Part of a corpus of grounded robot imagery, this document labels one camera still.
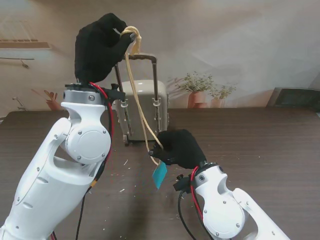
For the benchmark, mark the dark flat box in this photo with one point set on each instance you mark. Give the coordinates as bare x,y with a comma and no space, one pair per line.
292,97

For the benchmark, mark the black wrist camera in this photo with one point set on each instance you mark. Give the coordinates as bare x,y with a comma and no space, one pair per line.
113,93
182,184

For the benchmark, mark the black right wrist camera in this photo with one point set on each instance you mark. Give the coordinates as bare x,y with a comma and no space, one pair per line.
182,184

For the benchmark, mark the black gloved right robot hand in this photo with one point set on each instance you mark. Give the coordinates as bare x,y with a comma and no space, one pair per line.
182,150

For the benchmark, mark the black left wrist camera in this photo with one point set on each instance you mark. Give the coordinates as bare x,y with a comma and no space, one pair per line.
113,93

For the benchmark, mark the teal luggage tag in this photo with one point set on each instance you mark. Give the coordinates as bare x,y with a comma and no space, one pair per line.
160,175

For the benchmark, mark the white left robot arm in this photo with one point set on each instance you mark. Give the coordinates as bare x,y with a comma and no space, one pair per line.
62,162

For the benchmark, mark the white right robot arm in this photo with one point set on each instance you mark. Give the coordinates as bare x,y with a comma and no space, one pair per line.
225,207

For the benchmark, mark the small beige trolley suitcase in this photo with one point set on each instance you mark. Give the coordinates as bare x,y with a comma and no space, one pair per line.
147,100

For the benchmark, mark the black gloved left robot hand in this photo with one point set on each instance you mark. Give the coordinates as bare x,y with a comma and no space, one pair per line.
97,50

